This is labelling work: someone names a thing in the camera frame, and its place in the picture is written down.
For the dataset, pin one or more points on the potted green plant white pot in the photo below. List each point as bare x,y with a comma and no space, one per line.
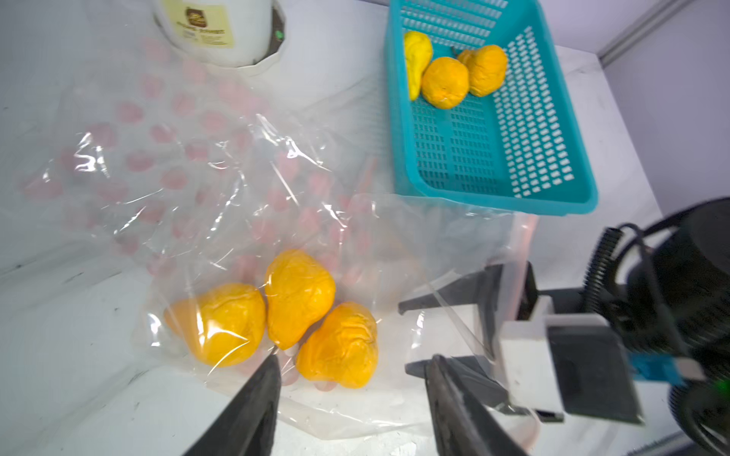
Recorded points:
246,35

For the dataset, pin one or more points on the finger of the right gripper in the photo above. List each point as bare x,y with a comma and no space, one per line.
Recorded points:
457,386
481,289

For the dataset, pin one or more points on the orange yellow pear bag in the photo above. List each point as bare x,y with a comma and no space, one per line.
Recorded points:
487,67

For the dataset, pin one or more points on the bright yellow pear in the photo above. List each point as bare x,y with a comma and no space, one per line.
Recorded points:
418,53

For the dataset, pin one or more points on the clear zip-top bag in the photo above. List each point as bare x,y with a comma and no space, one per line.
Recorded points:
351,299
167,159

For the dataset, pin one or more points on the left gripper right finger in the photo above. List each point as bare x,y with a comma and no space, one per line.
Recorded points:
461,425

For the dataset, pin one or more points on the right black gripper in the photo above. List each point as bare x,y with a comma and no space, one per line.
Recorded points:
664,290

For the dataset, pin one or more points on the yellow pear bag top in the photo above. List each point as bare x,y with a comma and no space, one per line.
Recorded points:
343,350

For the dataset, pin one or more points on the teal plastic basket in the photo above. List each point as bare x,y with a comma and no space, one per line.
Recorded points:
518,149

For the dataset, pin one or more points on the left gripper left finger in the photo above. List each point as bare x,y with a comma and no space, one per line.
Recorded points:
247,425

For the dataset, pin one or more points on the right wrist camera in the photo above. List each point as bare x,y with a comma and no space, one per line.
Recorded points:
568,363

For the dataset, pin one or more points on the yellow pear right bag bottom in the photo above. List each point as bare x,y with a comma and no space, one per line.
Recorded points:
223,327

